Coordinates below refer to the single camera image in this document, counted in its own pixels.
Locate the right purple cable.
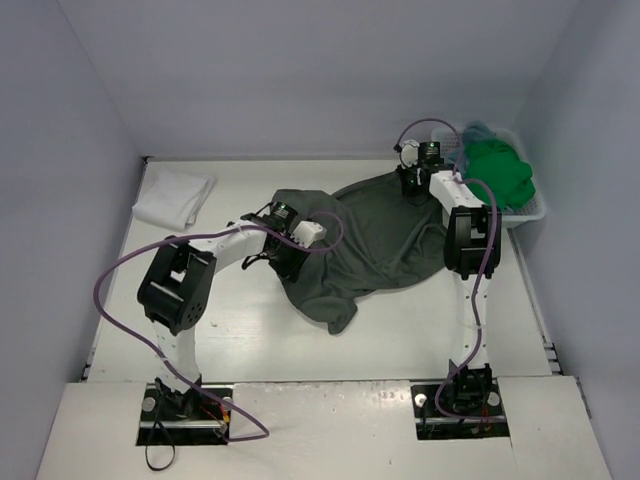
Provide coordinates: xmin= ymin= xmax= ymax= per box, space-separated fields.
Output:
xmin=397 ymin=117 xmax=502 ymax=420

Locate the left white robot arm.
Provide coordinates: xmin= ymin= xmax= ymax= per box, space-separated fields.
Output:
xmin=137 ymin=202 xmax=326 ymax=420

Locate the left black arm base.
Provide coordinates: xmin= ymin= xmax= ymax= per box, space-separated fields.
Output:
xmin=136 ymin=384 xmax=231 ymax=473

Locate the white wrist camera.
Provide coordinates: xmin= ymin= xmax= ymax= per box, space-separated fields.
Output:
xmin=393 ymin=139 xmax=420 ymax=168
xmin=291 ymin=221 xmax=326 ymax=248

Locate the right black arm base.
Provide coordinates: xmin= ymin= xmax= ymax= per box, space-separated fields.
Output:
xmin=410 ymin=381 xmax=510 ymax=441

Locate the white plastic basket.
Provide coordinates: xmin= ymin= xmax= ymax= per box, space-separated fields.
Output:
xmin=431 ymin=127 xmax=546 ymax=228

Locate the teal cloth in basket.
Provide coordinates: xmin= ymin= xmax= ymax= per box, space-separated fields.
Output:
xmin=445 ymin=120 xmax=496 ymax=171

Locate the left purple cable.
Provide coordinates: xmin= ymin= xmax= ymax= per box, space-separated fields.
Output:
xmin=93 ymin=212 xmax=345 ymax=442

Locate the white t shirt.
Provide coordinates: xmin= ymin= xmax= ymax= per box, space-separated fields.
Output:
xmin=132 ymin=168 xmax=216 ymax=232

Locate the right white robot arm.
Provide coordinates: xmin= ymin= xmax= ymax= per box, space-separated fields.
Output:
xmin=394 ymin=141 xmax=502 ymax=423

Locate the grey t shirt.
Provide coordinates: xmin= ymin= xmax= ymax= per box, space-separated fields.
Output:
xmin=273 ymin=173 xmax=446 ymax=335

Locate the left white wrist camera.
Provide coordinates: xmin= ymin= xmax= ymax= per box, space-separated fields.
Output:
xmin=291 ymin=221 xmax=326 ymax=248

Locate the purple cable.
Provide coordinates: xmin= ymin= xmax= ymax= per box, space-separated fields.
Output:
xmin=397 ymin=117 xmax=502 ymax=420
xmin=93 ymin=212 xmax=345 ymax=442

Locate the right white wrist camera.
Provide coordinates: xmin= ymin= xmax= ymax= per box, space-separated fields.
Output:
xmin=393 ymin=139 xmax=420 ymax=168

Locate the green t shirt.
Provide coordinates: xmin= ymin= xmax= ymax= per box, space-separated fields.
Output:
xmin=464 ymin=138 xmax=536 ymax=211

